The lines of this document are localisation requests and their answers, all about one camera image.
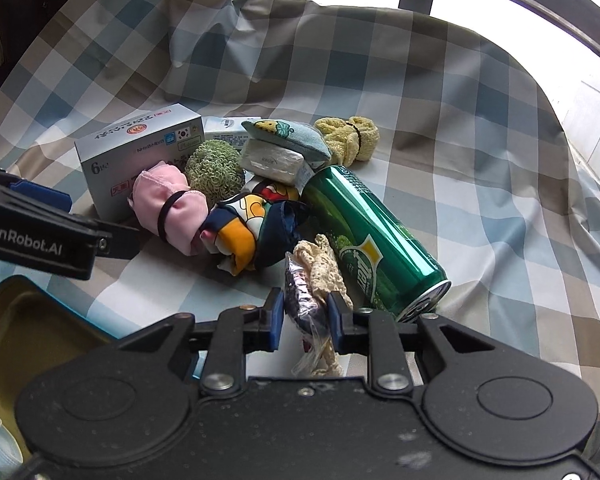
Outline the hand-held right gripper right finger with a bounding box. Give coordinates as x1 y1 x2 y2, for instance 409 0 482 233
327 291 487 393

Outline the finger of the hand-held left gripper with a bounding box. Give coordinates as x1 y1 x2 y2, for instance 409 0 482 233
0 161 72 215

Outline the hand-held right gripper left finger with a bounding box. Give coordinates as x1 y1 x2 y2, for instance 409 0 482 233
115 287 286 396

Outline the beige lace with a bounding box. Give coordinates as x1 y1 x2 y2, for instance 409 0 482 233
284 233 355 379

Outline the white tissue pack blue logo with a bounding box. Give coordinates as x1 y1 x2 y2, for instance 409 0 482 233
202 115 261 152

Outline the yellow tray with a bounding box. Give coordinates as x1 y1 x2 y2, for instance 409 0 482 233
0 275 118 411

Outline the white cardboard medicine box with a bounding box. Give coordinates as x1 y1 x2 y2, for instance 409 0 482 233
74 103 204 222

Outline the navy yellow printed scarf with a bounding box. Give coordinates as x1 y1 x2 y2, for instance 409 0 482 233
199 177 312 277

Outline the pink cloth roll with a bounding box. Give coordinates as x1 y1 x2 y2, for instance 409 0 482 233
127 160 212 257

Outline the black elastic band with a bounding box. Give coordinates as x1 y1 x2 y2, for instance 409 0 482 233
349 119 365 162
157 190 190 242

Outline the plain white tissue pack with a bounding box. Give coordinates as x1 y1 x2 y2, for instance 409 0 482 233
238 139 315 187

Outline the green knitted scrubber ball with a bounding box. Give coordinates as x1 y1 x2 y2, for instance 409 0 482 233
185 139 247 206

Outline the light blue cartoon pouch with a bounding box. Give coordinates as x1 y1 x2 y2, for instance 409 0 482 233
242 118 327 171

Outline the yellow towel bundle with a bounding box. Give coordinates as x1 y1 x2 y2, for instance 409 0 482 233
313 115 381 167

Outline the dark chair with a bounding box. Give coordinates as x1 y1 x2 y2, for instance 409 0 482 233
0 0 98 111

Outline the checkered blue beige blanket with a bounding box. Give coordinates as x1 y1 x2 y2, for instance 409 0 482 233
0 0 600 480

